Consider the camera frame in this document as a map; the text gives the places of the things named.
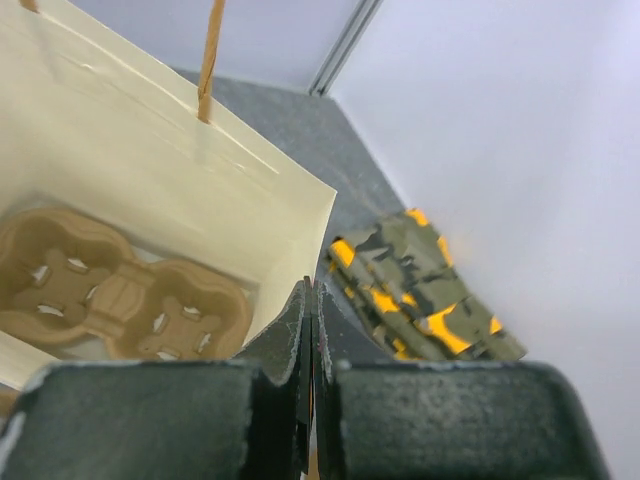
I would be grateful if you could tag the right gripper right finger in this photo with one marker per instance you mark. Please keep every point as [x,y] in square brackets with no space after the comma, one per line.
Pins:
[378,418]

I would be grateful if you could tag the brown paper bag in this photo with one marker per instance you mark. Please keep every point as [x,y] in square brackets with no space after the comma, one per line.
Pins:
[92,124]

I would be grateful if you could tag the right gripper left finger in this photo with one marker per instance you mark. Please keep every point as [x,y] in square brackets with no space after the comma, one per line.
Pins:
[247,417]

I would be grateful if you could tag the camouflage folded cloth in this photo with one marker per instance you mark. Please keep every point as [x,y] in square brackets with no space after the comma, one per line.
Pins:
[400,279]

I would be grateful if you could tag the left aluminium frame post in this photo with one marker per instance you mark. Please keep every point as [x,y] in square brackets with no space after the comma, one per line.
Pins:
[355,27]

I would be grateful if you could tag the cardboard cup carrier tray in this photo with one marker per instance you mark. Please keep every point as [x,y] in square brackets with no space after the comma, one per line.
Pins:
[66,278]

